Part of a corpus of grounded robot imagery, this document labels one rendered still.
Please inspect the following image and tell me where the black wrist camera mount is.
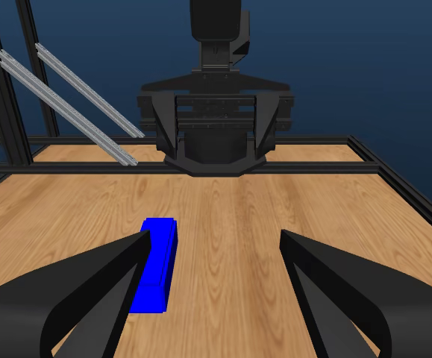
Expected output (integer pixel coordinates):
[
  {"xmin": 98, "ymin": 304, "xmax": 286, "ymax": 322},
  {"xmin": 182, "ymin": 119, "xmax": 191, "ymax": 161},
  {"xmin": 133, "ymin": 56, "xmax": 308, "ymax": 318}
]
[{"xmin": 189, "ymin": 0, "xmax": 252, "ymax": 72}]

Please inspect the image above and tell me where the black table frame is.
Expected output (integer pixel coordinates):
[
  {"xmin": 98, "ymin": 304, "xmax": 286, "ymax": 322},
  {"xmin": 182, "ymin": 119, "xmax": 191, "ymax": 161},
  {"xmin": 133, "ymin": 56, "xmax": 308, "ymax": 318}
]
[{"xmin": 0, "ymin": 0, "xmax": 432, "ymax": 249}]

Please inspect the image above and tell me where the silver aluminium rail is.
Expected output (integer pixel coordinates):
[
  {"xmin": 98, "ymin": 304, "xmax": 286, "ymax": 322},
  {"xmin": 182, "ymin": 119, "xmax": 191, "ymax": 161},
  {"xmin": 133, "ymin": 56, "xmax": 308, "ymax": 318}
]
[
  {"xmin": 34, "ymin": 42, "xmax": 146, "ymax": 139},
  {"xmin": 0, "ymin": 48, "xmax": 140, "ymax": 167}
]

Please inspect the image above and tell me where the blue hollow block socket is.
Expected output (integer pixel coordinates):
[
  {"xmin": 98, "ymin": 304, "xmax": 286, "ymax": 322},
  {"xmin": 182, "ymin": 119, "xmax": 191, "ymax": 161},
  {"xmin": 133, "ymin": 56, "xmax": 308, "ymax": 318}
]
[{"xmin": 128, "ymin": 217, "xmax": 179, "ymax": 314}]

